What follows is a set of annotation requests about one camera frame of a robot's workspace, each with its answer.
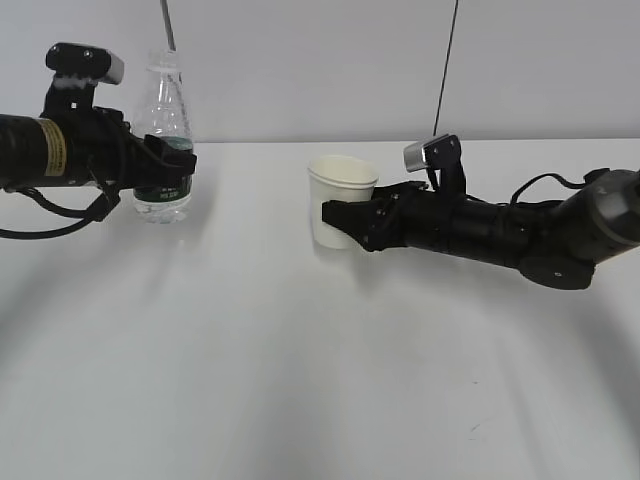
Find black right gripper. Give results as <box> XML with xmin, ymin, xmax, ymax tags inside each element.
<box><xmin>321</xmin><ymin>182</ymin><xmax>465</xmax><ymax>252</ymax></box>

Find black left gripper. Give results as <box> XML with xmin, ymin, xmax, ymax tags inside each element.
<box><xmin>62</xmin><ymin>104</ymin><xmax>197</xmax><ymax>189</ymax></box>

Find white paper cup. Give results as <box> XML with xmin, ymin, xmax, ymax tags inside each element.
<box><xmin>308</xmin><ymin>155</ymin><xmax>379</xmax><ymax>250</ymax></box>

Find clear water bottle green label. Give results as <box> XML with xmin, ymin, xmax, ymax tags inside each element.
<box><xmin>133</xmin><ymin>49</ymin><xmax>193</xmax><ymax>224</ymax></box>

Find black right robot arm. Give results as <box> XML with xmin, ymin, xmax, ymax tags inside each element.
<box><xmin>321</xmin><ymin>169</ymin><xmax>639</xmax><ymax>290</ymax></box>

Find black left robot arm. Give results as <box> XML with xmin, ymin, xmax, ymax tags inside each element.
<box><xmin>1</xmin><ymin>107</ymin><xmax>197</xmax><ymax>190</ymax></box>

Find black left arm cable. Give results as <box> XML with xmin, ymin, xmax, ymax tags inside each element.
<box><xmin>0</xmin><ymin>112</ymin><xmax>151</xmax><ymax>240</ymax></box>

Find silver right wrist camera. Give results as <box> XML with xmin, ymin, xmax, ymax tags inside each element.
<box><xmin>403</xmin><ymin>134</ymin><xmax>467</xmax><ymax>197</ymax></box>

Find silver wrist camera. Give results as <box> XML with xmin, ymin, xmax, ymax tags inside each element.
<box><xmin>403</xmin><ymin>134</ymin><xmax>467</xmax><ymax>197</ymax></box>
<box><xmin>42</xmin><ymin>42</ymin><xmax>125</xmax><ymax>117</ymax></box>

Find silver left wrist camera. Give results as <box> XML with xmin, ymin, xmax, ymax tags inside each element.
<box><xmin>42</xmin><ymin>42</ymin><xmax>125</xmax><ymax>117</ymax></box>

